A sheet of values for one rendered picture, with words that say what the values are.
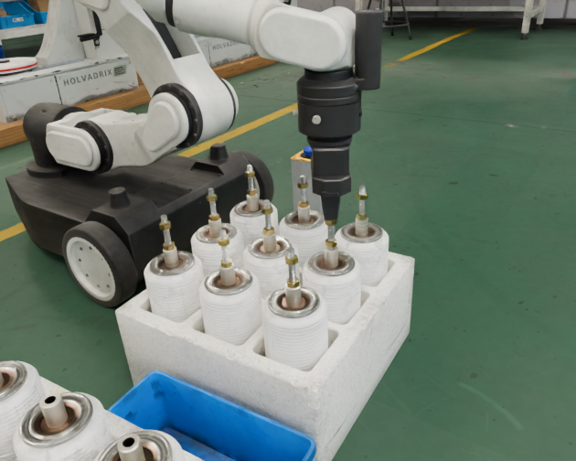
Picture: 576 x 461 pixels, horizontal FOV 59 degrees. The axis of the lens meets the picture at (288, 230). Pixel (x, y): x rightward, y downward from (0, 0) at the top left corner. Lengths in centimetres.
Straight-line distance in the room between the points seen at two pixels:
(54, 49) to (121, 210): 197
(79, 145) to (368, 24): 93
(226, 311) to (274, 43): 38
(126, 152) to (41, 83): 153
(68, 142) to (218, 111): 46
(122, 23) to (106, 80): 187
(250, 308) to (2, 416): 34
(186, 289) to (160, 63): 53
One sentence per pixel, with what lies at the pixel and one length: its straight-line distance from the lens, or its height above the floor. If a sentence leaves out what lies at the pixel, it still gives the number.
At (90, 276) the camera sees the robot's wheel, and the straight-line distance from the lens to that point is 128.
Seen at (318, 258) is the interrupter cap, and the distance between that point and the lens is 84.
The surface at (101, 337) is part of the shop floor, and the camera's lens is 118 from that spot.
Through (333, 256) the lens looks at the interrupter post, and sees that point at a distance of 82.
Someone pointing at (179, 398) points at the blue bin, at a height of 9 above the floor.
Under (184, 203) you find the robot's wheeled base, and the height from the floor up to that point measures 18.
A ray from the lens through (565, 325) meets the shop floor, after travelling 121.
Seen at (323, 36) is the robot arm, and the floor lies 61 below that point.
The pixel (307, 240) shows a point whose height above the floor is 23.
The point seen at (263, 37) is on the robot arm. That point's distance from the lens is 68.
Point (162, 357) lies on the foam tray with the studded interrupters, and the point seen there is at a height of 12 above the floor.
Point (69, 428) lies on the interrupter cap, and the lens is 64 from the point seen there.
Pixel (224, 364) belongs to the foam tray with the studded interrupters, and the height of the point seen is 16.
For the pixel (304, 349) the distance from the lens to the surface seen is 74.
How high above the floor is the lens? 69
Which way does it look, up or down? 28 degrees down
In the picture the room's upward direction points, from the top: 3 degrees counter-clockwise
